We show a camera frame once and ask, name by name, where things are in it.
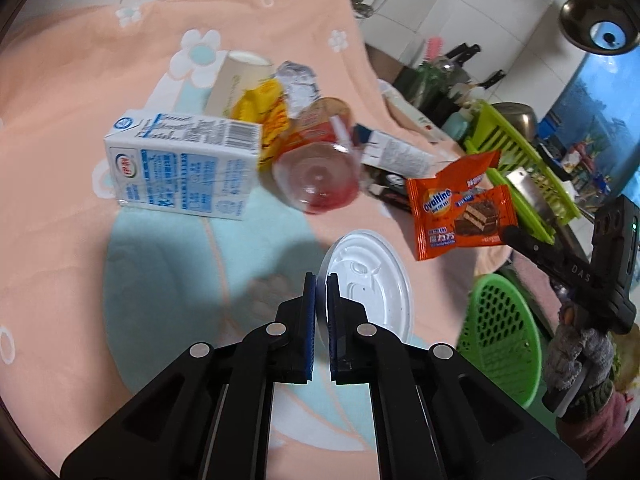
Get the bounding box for white plastic lid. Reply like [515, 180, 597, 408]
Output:
[320, 230, 416, 348]

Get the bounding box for green dish rack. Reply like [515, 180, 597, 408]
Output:
[462, 100, 583, 243]

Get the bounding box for green plastic basket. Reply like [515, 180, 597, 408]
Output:
[457, 274, 543, 408]

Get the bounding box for clear plastic cup red residue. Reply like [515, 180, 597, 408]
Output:
[271, 97, 365, 216]

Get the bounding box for orange wafer snack packet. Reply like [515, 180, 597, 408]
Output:
[406, 150, 518, 262]

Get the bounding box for white cardboard box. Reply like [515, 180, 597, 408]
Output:
[352, 122, 436, 181]

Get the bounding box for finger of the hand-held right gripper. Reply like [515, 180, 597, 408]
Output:
[502, 225, 553, 268]

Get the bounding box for yellow snack wrapper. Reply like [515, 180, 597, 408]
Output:
[232, 79, 293, 168]

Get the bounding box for blue printed poster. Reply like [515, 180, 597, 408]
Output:
[537, 54, 640, 201]

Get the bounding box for peach flower blanket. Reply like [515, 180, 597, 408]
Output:
[0, 0, 511, 480]

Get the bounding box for dark utensil holder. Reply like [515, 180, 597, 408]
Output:
[395, 62, 471, 121]

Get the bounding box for grey printed wrapper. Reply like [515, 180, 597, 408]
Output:
[272, 60, 321, 118]

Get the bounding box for steel pot lid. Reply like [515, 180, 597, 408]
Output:
[559, 0, 640, 55]

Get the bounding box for person's right hand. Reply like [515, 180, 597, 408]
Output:
[544, 304, 618, 391]

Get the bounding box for person's right forearm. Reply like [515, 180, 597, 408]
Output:
[555, 377, 636, 467]

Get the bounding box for beige paper cup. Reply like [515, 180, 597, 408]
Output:
[204, 50, 275, 122]

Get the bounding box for steel bowl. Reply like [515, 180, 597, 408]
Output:
[492, 102, 538, 137]

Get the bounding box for teal bottle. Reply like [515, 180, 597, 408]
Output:
[442, 110, 471, 140]

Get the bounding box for black wrapper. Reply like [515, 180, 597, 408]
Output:
[370, 170, 411, 206]

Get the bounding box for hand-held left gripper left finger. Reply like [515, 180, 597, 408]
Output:
[60, 272, 318, 480]

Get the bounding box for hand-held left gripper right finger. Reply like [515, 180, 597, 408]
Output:
[327, 272, 587, 480]

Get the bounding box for black handled knife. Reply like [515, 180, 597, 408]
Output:
[442, 42, 483, 68]

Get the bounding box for white blue milk carton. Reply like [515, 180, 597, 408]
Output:
[103, 110, 264, 222]

